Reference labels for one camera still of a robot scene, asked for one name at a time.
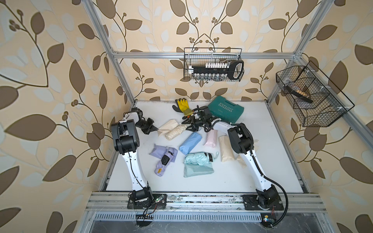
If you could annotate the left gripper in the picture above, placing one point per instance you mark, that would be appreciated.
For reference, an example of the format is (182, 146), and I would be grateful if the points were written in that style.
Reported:
(151, 127)

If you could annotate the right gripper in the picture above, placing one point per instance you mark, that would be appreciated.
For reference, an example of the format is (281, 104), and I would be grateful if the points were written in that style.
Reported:
(192, 118)

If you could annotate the beige sleeved umbrella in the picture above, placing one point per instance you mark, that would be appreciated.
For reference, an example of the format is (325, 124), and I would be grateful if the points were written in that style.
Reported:
(167, 127)

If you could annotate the blue sleeved umbrella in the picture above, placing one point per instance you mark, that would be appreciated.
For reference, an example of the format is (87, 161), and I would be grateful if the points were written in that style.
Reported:
(190, 143)

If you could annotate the purple umbrella sleeve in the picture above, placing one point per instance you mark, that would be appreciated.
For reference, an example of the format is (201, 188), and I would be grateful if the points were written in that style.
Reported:
(159, 151)

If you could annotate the pink sleeved umbrella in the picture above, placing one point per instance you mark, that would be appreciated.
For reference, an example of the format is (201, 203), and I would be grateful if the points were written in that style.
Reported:
(211, 139)

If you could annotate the purple umbrella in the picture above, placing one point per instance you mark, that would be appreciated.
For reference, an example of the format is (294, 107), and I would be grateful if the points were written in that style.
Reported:
(163, 163)

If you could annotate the cream sleeved umbrella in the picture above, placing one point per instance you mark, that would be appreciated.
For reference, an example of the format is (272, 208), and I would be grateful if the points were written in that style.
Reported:
(241, 160)
(226, 149)

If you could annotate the mint green umbrella sleeve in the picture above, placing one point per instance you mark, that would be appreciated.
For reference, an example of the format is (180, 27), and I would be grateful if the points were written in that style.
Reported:
(191, 170)

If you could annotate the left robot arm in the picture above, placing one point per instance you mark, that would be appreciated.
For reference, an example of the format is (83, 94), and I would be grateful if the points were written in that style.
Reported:
(126, 141)

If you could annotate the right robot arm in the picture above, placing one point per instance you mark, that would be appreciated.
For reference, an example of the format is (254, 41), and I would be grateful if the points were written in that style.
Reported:
(242, 143)

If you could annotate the yellow black work glove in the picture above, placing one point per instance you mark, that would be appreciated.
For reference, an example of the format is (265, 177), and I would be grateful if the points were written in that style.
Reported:
(182, 106)

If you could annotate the green plastic tool case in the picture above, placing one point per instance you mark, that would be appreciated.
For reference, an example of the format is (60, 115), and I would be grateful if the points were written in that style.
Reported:
(222, 108)

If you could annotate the black socket set holder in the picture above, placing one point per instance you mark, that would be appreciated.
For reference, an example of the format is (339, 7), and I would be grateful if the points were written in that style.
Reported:
(231, 71)

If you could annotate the tool in right basket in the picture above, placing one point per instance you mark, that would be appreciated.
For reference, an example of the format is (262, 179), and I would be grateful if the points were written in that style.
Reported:
(296, 95)

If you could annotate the back wire basket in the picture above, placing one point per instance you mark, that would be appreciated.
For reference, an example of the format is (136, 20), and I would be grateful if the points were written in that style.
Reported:
(200, 56)

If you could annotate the wire basket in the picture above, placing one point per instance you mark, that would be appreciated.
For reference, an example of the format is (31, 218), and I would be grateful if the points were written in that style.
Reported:
(200, 56)
(329, 101)

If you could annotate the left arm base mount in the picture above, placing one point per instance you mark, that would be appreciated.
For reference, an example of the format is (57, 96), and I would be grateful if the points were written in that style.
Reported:
(145, 198)

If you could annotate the aluminium front rail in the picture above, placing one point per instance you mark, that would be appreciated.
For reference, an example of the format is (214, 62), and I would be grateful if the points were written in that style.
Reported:
(206, 202)

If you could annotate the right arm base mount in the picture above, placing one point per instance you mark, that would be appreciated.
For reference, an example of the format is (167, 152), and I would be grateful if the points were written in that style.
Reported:
(263, 200)

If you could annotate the right wire basket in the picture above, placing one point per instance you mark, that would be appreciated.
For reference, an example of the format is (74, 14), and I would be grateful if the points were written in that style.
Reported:
(329, 101)

